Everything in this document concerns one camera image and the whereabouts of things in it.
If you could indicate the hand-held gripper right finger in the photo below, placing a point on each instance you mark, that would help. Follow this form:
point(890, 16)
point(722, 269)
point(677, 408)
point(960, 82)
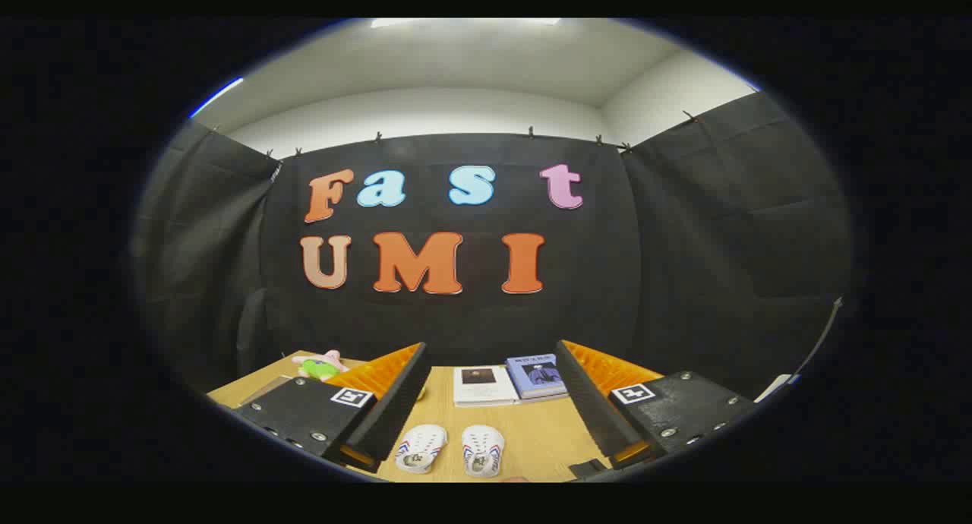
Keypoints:
point(588, 410)

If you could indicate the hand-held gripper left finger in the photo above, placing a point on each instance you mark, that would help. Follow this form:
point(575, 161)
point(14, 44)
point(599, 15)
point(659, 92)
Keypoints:
point(399, 410)

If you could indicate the white shoe striped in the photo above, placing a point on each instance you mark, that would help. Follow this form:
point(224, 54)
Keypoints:
point(483, 449)
point(420, 448)

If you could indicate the blue cover book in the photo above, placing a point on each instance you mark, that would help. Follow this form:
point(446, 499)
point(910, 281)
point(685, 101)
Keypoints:
point(538, 376)

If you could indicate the pink green plush toy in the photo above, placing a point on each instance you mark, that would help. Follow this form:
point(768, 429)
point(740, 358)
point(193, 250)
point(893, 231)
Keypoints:
point(320, 366)

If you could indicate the white book dark picture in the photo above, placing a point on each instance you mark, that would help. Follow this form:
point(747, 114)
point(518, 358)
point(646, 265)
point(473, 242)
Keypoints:
point(486, 387)

